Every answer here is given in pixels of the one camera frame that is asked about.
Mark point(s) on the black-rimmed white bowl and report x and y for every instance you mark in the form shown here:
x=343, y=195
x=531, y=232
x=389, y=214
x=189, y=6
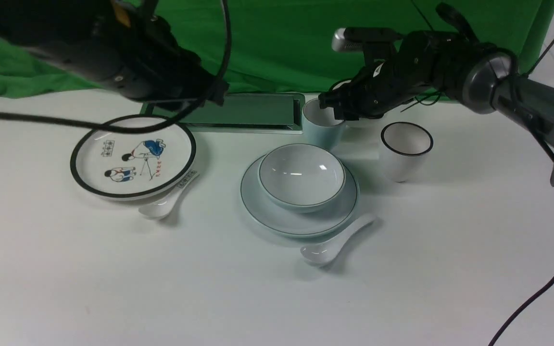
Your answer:
x=362, y=122

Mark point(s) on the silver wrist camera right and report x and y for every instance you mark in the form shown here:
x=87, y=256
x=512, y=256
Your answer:
x=354, y=39

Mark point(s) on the pale blue plate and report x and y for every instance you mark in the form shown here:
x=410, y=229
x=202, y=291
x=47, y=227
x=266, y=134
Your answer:
x=331, y=218

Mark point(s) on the green backdrop cloth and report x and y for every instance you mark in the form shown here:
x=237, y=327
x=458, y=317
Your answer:
x=285, y=45

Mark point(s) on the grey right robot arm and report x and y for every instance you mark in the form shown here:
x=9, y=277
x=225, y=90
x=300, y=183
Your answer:
x=485, y=78

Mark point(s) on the silver rectangular table hatch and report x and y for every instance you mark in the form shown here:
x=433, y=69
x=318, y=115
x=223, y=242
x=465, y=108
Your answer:
x=250, y=112

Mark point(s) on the pale blue cup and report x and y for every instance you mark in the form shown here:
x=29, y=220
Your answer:
x=320, y=126

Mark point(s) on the labelled white ceramic spoon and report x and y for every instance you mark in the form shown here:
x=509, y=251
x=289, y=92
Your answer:
x=162, y=208

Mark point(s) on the pale blue bowl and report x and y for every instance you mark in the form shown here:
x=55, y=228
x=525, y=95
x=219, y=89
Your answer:
x=301, y=178

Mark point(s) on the black-rimmed white cup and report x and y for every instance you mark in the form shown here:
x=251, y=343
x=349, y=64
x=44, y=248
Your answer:
x=402, y=149

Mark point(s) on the illustrated black-rimmed plate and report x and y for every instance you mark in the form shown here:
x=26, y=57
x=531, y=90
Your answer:
x=129, y=167

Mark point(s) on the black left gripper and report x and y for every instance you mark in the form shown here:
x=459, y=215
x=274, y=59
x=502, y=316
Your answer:
x=114, y=44

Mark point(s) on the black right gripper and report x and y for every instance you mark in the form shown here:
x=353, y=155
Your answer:
x=394, y=74

